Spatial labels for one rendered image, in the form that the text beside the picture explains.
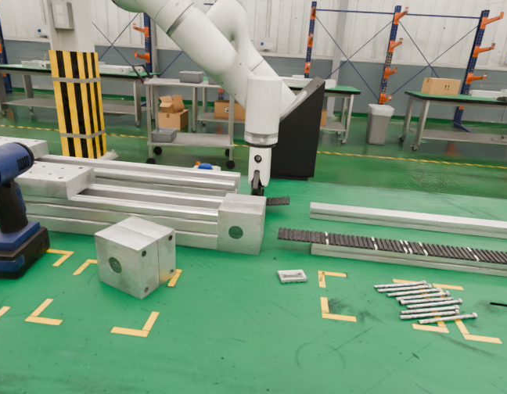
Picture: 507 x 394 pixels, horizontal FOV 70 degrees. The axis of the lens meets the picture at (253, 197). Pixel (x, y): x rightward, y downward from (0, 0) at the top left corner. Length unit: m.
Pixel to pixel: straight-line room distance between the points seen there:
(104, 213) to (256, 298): 0.38
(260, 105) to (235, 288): 0.43
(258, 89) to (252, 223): 0.32
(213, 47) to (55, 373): 0.66
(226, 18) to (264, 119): 0.51
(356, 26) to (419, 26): 1.25
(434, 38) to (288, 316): 8.40
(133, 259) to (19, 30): 9.97
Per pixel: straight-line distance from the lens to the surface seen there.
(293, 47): 8.38
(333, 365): 0.56
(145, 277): 0.64
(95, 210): 0.84
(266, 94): 0.87
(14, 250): 0.76
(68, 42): 4.21
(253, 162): 0.89
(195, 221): 0.76
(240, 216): 0.73
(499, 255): 0.92
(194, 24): 0.85
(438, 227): 1.03
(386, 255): 0.81
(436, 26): 8.83
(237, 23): 1.29
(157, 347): 0.57
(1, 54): 10.31
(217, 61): 0.85
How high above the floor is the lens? 1.17
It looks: 21 degrees down
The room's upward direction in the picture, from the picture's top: 4 degrees clockwise
